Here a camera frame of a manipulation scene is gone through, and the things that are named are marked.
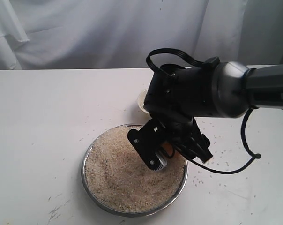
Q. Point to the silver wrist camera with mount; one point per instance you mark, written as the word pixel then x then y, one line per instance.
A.
pixel 147 141

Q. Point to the white backdrop cloth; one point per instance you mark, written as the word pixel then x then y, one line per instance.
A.
pixel 73 34

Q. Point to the large steel rice plate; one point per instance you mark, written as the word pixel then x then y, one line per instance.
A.
pixel 118 181

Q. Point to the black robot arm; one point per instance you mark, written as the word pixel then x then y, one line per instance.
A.
pixel 179 95

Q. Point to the small cream ceramic bowl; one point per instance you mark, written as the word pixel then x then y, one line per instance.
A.
pixel 140 100

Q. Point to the brown wooden cup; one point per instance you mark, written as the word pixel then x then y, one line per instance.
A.
pixel 170 150

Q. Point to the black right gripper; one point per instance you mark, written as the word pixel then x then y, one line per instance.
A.
pixel 188 140

